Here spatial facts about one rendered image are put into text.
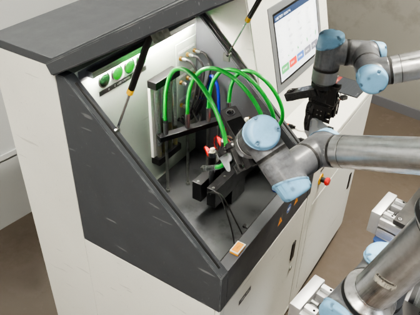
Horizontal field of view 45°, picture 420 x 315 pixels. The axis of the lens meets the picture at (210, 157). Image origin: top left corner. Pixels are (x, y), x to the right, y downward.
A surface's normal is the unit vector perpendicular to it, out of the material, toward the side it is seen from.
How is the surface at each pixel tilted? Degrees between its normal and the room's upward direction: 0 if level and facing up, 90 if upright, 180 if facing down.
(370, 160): 86
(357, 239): 0
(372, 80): 90
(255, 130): 45
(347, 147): 50
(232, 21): 90
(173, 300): 90
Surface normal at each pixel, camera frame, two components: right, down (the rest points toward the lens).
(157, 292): -0.54, 0.49
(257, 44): 0.82, 0.13
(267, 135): 0.12, -0.15
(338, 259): 0.02, -0.80
